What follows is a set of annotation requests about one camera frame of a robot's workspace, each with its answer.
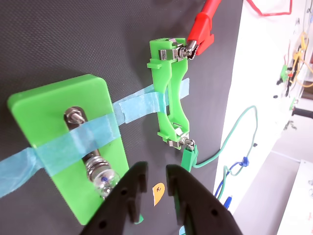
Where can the green battery holder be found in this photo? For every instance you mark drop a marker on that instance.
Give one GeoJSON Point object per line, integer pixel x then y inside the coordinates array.
{"type": "Point", "coordinates": [162, 80]}

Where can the green bulb holder board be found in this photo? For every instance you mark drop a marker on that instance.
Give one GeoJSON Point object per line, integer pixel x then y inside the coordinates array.
{"type": "Point", "coordinates": [49, 105]}

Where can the small glass light bulb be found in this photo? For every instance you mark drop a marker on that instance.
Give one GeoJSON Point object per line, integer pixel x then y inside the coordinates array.
{"type": "Point", "coordinates": [102, 176]}

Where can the blue alligator clip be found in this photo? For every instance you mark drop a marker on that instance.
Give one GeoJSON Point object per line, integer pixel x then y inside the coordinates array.
{"type": "Point", "coordinates": [228, 202]}

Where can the red alligator clip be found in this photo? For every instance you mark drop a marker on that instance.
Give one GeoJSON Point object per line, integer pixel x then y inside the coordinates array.
{"type": "Point", "coordinates": [203, 31]}

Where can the orange sticker lightning mark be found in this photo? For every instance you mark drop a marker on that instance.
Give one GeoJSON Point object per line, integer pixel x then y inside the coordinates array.
{"type": "Point", "coordinates": [158, 193]}

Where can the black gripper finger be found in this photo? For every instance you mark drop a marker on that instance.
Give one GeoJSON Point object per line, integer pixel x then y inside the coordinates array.
{"type": "Point", "coordinates": [117, 200]}
{"type": "Point", "coordinates": [203, 208]}

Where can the small green plastic part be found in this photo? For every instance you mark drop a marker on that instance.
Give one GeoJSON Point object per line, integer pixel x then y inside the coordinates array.
{"type": "Point", "coordinates": [292, 105]}
{"type": "Point", "coordinates": [284, 72]}

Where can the dark grey work mat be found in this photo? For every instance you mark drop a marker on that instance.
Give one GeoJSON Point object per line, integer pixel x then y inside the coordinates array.
{"type": "Point", "coordinates": [61, 36]}

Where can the black bar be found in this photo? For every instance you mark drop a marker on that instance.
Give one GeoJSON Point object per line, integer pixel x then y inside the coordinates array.
{"type": "Point", "coordinates": [303, 112]}

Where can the long blue masking tape strip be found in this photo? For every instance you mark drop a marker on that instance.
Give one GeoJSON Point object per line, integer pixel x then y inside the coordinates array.
{"type": "Point", "coordinates": [73, 144]}

